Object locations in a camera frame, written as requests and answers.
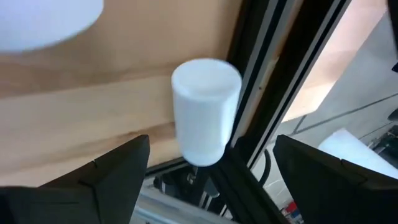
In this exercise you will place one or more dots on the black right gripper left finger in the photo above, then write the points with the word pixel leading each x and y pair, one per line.
pixel 77 202

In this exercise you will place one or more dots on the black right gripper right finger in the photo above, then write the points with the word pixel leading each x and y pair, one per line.
pixel 342 199

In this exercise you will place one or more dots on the white plastic pill bottle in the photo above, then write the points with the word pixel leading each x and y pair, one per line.
pixel 205 118

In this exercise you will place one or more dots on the white plate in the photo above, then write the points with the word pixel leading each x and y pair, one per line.
pixel 37 21

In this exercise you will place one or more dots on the white paper sheet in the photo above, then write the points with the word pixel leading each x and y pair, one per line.
pixel 351 149

